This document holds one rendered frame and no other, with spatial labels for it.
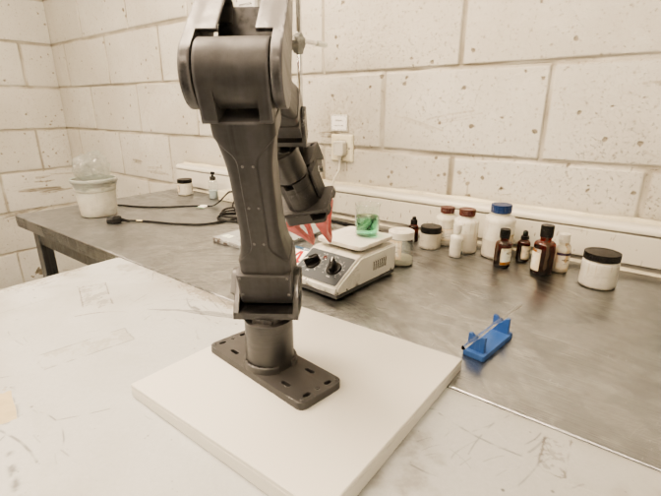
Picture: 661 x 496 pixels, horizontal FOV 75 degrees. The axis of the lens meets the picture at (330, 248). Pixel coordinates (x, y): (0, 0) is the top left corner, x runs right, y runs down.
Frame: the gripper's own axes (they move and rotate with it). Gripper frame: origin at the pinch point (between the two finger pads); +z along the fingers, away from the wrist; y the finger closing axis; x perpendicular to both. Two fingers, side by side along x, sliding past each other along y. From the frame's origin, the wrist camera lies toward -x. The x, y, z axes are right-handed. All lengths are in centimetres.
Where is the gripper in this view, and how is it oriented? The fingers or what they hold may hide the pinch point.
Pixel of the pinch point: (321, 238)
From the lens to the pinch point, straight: 80.9
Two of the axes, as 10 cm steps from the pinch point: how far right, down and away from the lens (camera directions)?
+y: -9.3, 1.0, 3.5
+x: -1.8, 7.1, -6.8
